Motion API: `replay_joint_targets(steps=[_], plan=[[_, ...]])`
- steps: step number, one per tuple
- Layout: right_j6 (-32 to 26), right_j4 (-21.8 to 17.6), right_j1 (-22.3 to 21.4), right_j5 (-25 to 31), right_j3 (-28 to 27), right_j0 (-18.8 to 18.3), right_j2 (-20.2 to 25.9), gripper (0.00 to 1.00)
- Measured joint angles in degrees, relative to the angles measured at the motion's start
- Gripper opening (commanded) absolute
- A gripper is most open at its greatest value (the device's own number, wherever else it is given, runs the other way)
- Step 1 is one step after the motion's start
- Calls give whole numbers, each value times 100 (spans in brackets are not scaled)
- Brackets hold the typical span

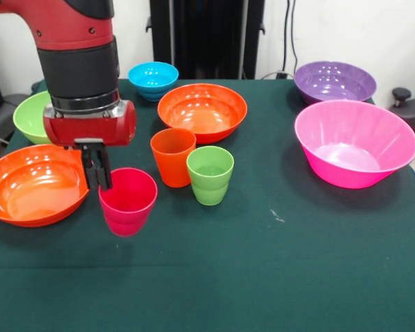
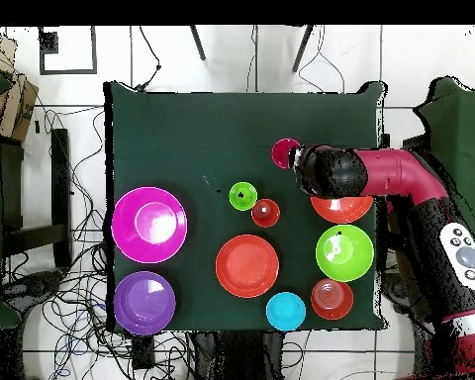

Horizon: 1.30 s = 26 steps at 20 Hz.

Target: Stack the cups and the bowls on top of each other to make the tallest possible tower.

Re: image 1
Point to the purple bowl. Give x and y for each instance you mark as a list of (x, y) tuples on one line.
[(335, 83)]

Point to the wide orange bowl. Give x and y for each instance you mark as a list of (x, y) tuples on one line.
[(202, 110), (38, 190)]

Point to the green bowl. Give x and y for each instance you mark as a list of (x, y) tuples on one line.
[(29, 121)]

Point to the green cup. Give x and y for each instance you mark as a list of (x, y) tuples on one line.
[(211, 183)]

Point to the black round knob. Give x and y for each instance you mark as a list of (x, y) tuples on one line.
[(401, 93)]

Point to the large pink bowl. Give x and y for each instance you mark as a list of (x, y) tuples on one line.
[(356, 166)]

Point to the dark green tablecloth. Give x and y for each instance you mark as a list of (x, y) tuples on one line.
[(207, 276)]

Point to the small blue bowl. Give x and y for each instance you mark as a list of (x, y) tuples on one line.
[(152, 79)]

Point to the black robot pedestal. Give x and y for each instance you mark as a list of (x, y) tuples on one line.
[(200, 34)]

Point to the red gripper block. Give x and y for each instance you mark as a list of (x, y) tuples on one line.
[(90, 128)]

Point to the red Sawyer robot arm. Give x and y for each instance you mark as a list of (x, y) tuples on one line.
[(72, 52)]

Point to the crimson red cup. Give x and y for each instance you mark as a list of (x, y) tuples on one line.
[(129, 207)]

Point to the orange cup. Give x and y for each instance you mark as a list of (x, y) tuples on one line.
[(171, 159)]

